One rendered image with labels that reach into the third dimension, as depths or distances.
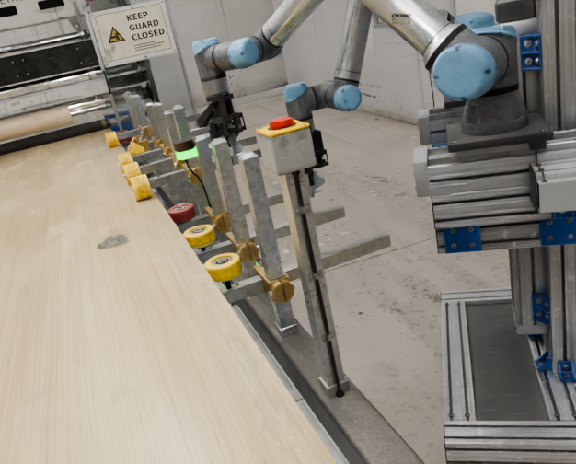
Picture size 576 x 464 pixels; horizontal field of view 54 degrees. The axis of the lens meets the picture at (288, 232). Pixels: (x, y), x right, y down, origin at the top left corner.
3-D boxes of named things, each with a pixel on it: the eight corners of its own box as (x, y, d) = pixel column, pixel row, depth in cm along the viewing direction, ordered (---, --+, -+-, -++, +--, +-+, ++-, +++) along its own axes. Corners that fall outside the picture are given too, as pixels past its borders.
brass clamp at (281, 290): (278, 277, 140) (274, 259, 138) (298, 297, 128) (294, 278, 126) (255, 285, 138) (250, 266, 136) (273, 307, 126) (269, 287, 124)
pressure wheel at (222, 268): (225, 294, 137) (213, 250, 132) (255, 295, 133) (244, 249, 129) (210, 311, 130) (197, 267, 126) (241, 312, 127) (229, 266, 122)
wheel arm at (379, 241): (385, 245, 144) (383, 229, 143) (392, 249, 141) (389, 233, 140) (223, 302, 132) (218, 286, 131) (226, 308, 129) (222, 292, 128)
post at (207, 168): (240, 279, 184) (203, 133, 166) (243, 283, 180) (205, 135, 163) (229, 283, 183) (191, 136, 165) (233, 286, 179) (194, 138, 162)
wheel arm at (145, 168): (254, 142, 229) (252, 133, 228) (257, 143, 226) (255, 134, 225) (132, 176, 216) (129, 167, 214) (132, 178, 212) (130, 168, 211)
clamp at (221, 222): (223, 217, 183) (218, 203, 182) (234, 228, 171) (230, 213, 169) (205, 223, 182) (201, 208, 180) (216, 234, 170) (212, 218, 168)
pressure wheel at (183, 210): (199, 233, 181) (190, 199, 177) (204, 240, 174) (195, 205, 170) (175, 240, 179) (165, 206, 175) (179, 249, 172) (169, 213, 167)
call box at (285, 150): (302, 162, 99) (293, 118, 96) (318, 169, 93) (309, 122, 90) (265, 173, 97) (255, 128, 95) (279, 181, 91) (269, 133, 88)
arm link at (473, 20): (472, 63, 170) (468, 15, 165) (446, 62, 182) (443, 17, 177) (506, 54, 173) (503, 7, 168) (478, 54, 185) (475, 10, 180)
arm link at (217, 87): (195, 83, 163) (218, 76, 168) (200, 98, 165) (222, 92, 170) (210, 81, 158) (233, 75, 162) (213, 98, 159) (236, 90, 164)
